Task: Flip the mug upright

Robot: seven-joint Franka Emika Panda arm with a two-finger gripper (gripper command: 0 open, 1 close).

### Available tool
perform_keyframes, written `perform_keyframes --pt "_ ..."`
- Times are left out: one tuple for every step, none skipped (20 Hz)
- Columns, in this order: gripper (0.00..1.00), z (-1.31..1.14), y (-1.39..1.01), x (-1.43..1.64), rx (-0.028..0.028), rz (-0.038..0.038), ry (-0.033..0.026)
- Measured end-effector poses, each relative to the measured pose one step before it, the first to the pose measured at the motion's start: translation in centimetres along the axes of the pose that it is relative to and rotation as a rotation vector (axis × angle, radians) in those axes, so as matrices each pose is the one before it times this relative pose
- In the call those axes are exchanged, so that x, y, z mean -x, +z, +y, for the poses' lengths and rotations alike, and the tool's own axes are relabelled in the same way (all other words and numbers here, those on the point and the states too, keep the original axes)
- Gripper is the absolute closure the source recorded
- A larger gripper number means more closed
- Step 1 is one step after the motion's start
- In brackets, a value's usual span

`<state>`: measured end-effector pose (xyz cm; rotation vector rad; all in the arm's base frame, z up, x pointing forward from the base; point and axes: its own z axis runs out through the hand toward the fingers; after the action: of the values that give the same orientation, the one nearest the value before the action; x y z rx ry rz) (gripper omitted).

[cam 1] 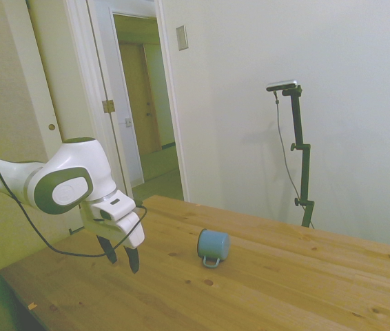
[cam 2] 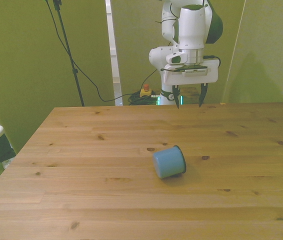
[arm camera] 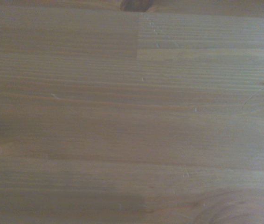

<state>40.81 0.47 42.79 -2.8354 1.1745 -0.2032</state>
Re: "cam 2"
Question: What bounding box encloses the black tripod stand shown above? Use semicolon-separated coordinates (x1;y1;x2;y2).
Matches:
45;0;86;107

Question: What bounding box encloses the yellow emergency stop button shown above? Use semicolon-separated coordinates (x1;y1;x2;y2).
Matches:
139;84;155;99

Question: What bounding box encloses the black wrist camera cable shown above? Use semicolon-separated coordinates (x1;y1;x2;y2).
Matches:
202;55;222;69

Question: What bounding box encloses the white door frame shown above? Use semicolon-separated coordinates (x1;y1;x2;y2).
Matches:
105;0;124;106

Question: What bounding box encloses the blue enamel mug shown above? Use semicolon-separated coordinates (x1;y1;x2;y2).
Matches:
152;144;187;180

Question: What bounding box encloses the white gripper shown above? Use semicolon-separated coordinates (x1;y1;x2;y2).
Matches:
160;58;220;110

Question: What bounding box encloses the long black cable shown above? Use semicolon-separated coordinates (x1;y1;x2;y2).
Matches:
46;0;158;103

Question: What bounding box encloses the coiled dark cable bundle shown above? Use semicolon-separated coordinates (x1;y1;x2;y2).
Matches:
127;90;161;106

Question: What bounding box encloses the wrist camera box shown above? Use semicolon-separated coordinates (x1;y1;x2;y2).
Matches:
180;67;209;78

